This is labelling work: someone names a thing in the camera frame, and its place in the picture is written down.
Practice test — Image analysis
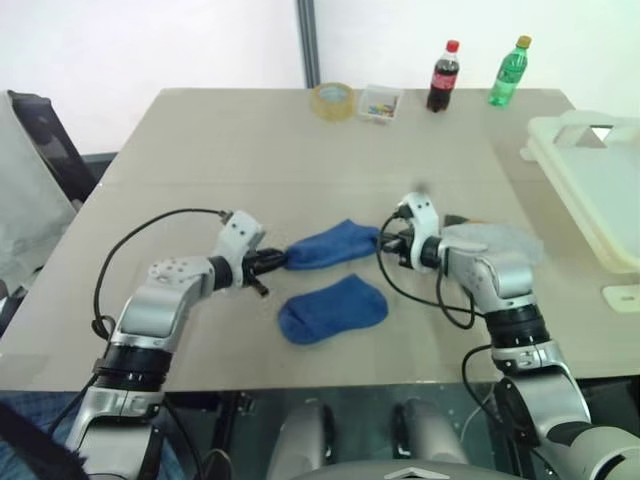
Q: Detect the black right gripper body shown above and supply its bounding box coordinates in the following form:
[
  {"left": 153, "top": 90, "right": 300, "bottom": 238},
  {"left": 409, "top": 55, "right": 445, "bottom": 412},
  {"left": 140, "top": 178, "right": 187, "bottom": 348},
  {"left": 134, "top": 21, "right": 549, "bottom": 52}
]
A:
[{"left": 387, "top": 219, "right": 419, "bottom": 269}]

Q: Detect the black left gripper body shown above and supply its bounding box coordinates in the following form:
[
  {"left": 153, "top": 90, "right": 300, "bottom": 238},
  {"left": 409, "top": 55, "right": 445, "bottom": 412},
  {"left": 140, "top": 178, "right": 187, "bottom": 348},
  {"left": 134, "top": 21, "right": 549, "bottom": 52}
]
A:
[{"left": 241, "top": 247, "right": 271, "bottom": 297}]

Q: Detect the blue sock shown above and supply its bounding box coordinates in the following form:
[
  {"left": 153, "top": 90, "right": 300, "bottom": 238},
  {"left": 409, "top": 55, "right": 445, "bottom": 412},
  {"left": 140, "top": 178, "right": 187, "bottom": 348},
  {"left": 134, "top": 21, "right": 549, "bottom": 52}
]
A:
[
  {"left": 277, "top": 273, "right": 390, "bottom": 347},
  {"left": 283, "top": 218, "right": 382, "bottom": 274}
]

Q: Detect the grey sock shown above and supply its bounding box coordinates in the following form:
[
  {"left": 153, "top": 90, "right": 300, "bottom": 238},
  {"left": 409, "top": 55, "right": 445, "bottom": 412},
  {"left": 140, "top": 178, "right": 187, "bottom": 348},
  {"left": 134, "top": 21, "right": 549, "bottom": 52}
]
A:
[{"left": 439, "top": 219, "right": 545, "bottom": 267}]

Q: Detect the clear box with coloured bits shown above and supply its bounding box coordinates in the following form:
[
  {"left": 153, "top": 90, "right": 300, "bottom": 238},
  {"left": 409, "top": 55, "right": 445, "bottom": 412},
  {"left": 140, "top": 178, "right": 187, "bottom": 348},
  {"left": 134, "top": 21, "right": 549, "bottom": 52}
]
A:
[{"left": 355, "top": 84, "right": 405, "bottom": 125}]

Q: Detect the clear tape roll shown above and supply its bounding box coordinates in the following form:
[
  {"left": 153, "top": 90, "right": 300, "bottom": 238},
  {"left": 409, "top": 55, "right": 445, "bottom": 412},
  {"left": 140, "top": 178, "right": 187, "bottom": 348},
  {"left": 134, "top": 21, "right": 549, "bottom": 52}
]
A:
[{"left": 312, "top": 82, "right": 356, "bottom": 121}]

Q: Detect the cola bottle with red cap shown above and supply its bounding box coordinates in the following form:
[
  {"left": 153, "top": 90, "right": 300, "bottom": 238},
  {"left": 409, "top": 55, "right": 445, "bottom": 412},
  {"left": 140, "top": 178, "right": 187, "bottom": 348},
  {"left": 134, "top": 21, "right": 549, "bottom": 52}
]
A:
[{"left": 426, "top": 39, "right": 461, "bottom": 114}]

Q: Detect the silver left robot thigh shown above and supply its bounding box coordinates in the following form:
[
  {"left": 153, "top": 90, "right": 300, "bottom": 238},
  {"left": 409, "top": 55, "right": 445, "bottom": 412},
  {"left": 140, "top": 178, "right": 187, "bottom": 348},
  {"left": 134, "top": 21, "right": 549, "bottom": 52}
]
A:
[{"left": 264, "top": 399, "right": 336, "bottom": 480}]

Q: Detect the silver robot thigh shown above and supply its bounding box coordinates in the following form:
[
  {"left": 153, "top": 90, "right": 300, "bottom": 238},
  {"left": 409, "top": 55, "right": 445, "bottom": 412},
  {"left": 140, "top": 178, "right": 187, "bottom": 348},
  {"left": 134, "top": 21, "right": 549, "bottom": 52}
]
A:
[
  {"left": 264, "top": 399, "right": 336, "bottom": 480},
  {"left": 389, "top": 397, "right": 471, "bottom": 480}
]

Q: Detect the silver right robot thigh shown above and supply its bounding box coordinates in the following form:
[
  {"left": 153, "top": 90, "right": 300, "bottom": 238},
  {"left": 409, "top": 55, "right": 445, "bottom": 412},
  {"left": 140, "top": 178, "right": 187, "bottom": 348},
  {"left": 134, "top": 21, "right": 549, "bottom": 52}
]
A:
[{"left": 389, "top": 397, "right": 471, "bottom": 480}]

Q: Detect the green bottle with yellow cap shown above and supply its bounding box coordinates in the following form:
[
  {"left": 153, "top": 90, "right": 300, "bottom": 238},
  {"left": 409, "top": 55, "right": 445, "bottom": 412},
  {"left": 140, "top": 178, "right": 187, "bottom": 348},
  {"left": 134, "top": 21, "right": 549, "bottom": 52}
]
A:
[{"left": 488, "top": 35, "right": 532, "bottom": 107}]

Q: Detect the small cream plastic piece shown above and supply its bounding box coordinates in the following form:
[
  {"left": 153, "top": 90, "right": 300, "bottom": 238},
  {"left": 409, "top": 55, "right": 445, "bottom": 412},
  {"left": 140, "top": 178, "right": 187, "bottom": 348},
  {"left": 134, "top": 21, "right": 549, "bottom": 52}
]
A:
[{"left": 602, "top": 283, "right": 640, "bottom": 314}]

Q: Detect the grey robot chest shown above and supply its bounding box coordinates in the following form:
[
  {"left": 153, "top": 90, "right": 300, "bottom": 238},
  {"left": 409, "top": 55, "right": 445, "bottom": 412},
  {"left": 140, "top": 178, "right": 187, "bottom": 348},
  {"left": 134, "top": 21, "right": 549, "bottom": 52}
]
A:
[{"left": 304, "top": 462, "right": 501, "bottom": 480}]

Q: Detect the blue denim fabric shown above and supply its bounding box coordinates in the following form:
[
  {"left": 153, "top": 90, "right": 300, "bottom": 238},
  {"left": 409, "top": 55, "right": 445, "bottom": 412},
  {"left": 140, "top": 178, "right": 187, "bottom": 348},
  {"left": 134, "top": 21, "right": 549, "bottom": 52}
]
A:
[{"left": 0, "top": 392, "right": 104, "bottom": 451}]

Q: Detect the black fuzzy shape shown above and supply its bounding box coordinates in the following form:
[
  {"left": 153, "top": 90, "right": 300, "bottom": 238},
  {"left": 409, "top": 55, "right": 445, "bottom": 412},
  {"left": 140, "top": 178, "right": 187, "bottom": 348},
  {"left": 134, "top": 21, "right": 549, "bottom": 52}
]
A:
[{"left": 0, "top": 399, "right": 91, "bottom": 480}]

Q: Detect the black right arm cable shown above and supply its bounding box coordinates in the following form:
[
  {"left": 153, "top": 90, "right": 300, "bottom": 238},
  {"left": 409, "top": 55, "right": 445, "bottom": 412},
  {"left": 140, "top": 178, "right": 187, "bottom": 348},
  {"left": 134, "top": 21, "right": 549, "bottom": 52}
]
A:
[{"left": 375, "top": 212, "right": 482, "bottom": 331}]

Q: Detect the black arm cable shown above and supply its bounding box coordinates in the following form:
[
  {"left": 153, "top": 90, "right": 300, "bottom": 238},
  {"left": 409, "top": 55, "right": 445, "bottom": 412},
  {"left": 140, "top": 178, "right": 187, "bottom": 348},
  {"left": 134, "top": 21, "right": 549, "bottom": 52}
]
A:
[
  {"left": 375, "top": 212, "right": 482, "bottom": 331},
  {"left": 91, "top": 207, "right": 232, "bottom": 347}
]

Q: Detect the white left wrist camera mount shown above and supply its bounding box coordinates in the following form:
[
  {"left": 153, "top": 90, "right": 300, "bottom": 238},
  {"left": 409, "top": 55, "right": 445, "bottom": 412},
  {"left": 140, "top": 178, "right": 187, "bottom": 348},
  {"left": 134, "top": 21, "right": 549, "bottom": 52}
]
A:
[{"left": 213, "top": 210, "right": 266, "bottom": 289}]

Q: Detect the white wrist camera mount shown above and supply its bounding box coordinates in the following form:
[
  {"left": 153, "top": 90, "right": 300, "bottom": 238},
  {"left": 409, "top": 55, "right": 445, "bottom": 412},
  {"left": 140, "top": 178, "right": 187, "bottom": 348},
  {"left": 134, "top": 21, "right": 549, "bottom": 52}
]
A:
[
  {"left": 213, "top": 210, "right": 266, "bottom": 289},
  {"left": 396, "top": 192, "right": 442, "bottom": 274}
]

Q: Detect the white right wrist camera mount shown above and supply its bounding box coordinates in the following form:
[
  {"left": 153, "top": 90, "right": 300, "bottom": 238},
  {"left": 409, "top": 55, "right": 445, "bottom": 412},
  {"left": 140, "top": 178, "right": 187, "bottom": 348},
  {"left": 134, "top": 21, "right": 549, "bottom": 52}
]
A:
[{"left": 396, "top": 192, "right": 442, "bottom": 274}]

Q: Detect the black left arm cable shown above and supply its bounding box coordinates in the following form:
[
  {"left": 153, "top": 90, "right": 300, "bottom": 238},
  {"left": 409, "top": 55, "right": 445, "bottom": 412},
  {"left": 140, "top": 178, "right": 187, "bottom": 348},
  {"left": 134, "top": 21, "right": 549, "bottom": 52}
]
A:
[{"left": 91, "top": 207, "right": 232, "bottom": 347}]

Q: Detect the grey vertical post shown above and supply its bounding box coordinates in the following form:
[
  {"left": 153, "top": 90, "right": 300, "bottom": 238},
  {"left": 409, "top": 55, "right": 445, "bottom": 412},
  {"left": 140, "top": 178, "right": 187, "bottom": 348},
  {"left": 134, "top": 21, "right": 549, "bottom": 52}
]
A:
[{"left": 295, "top": 0, "right": 321, "bottom": 87}]

